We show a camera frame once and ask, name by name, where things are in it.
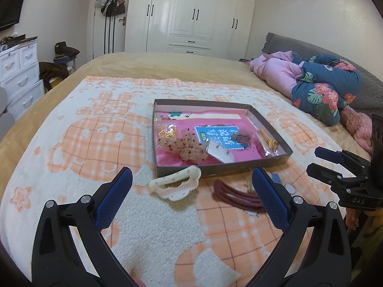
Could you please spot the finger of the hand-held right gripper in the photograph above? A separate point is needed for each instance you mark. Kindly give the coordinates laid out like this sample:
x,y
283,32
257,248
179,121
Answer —
x,y
326,154
321,172

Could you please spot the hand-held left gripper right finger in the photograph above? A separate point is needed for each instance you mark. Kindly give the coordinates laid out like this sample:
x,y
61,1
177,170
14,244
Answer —
x,y
270,198

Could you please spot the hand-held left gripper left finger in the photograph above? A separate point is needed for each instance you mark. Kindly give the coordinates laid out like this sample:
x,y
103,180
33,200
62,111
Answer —
x,y
115,198

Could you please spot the maroon hair clip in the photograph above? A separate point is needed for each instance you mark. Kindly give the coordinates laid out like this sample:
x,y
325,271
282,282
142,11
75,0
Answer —
x,y
233,197

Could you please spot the cream hair claw clip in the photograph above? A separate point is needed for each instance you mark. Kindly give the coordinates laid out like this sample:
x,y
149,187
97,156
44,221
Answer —
x,y
167,187

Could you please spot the earrings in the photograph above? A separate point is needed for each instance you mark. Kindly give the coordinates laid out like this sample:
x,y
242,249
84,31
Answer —
x,y
221,154

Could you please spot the brown cardboard box tray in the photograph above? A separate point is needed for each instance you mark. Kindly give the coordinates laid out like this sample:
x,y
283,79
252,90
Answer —
x,y
209,170

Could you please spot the yellow rings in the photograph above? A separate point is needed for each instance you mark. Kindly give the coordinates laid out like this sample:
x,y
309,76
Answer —
x,y
167,133

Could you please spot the beige dotted bow scrunchie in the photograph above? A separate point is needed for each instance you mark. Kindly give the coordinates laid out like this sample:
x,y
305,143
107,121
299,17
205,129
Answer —
x,y
188,149

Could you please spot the person's left hand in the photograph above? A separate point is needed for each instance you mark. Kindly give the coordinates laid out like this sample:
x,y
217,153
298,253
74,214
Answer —
x,y
136,277

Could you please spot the small clear plastic packet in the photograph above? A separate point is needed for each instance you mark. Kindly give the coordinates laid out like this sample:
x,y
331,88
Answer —
x,y
282,184

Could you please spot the pink knitted cloth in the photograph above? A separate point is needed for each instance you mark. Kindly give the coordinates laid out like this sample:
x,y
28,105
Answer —
x,y
357,125

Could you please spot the pink book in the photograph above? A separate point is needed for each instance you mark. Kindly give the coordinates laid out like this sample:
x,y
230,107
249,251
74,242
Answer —
x,y
248,153

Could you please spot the orange white plush blanket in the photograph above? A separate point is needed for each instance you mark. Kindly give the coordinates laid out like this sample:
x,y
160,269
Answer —
x,y
104,143

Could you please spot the blue floral quilt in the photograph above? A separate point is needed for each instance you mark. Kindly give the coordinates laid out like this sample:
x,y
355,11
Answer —
x,y
326,92

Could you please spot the grey quilted headboard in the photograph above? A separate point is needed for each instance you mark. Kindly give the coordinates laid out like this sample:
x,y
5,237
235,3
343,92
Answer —
x,y
371,89

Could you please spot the pink quilt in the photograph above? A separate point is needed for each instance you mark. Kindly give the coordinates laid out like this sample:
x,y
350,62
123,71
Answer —
x,y
275,71

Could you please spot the grey chair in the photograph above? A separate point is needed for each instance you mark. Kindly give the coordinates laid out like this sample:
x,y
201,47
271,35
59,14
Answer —
x,y
5,116

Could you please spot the brown jacket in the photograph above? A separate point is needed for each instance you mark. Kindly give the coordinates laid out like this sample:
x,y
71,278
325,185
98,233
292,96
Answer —
x,y
54,73

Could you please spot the bed with yellow sheet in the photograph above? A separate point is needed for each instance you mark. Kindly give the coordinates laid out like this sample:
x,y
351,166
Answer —
x,y
179,65

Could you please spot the white plastic drawer cabinet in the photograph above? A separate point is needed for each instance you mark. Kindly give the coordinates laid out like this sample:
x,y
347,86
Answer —
x,y
21,77

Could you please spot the dark folded clothes pile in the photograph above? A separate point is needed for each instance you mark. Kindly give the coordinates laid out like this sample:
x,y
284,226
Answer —
x,y
65,50

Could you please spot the black hanging belts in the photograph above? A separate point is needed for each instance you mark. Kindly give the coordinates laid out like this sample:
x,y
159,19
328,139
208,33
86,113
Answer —
x,y
109,36

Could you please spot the white door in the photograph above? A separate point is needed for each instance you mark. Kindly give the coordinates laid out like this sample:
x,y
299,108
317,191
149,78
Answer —
x,y
98,36

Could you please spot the pile of small household items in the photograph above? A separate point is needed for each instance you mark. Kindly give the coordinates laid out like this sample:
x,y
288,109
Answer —
x,y
15,41

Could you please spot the black striped hanging bag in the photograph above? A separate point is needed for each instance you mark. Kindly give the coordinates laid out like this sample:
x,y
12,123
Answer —
x,y
109,7

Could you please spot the white glossy wardrobe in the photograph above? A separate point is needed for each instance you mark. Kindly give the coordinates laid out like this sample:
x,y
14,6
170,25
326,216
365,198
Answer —
x,y
194,15

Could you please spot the dark brown hanging bag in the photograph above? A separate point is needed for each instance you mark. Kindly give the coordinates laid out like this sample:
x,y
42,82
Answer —
x,y
120,4

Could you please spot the black flat television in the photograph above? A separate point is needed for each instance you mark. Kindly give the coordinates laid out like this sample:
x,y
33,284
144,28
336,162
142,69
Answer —
x,y
9,6

